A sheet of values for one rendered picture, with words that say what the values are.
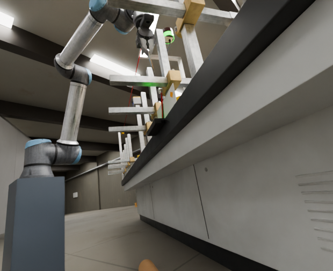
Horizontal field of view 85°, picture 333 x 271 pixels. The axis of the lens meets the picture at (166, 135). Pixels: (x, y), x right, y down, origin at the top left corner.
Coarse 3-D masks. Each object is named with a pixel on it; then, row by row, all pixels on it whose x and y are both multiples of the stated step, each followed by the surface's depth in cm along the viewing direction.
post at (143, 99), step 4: (144, 92) 136; (140, 96) 137; (144, 96) 135; (144, 100) 134; (144, 104) 132; (144, 116) 129; (148, 116) 130; (144, 120) 128; (148, 120) 129; (144, 124) 129; (148, 136) 125; (148, 140) 124
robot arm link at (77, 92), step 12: (84, 72) 134; (72, 84) 132; (84, 84) 135; (72, 96) 132; (84, 96) 139; (72, 108) 132; (72, 120) 133; (72, 132) 134; (60, 144) 131; (72, 144) 134; (60, 156) 129; (72, 156) 135
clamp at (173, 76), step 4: (168, 72) 77; (172, 72) 76; (176, 72) 77; (168, 76) 77; (172, 76) 75; (176, 76) 76; (180, 76) 77; (168, 80) 77; (172, 80) 75; (176, 80) 75; (180, 80) 76; (168, 84) 78; (176, 84) 78; (164, 88) 82; (168, 88) 80; (176, 88) 81; (164, 92) 83
